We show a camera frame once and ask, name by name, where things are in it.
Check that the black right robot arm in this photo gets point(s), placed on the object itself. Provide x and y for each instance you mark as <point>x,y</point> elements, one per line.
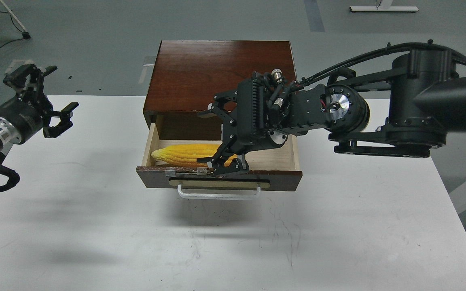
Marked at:
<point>398,101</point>

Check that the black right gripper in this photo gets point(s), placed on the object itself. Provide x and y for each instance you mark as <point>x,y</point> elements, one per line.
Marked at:
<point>245,109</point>

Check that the dark wooden drawer cabinet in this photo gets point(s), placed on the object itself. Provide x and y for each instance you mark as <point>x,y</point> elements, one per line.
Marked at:
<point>188,73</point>

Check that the yellow corn cob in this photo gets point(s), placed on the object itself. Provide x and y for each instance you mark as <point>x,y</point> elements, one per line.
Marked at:
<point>185,155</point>

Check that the wooden drawer with white handle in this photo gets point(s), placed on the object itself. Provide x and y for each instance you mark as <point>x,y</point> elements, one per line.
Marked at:
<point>275,169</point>

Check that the white desk foot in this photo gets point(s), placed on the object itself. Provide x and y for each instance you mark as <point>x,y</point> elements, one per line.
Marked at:
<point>384,6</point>

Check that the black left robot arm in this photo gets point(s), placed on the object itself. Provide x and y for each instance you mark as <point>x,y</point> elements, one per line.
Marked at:
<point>10,178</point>

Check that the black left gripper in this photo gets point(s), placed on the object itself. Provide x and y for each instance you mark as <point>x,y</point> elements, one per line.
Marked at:
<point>20,120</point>

